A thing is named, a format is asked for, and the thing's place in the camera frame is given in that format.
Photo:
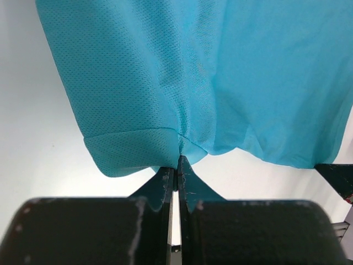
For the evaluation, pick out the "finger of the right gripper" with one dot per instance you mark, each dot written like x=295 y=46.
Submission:
x=339 y=177

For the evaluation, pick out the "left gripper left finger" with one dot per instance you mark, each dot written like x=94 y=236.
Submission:
x=98 y=230

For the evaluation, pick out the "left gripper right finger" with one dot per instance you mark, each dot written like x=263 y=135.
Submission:
x=215 y=230

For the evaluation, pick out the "teal t-shirt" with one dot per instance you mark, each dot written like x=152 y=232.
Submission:
x=150 y=81

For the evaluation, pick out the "aluminium frame rail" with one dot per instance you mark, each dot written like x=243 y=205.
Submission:
x=340 y=228

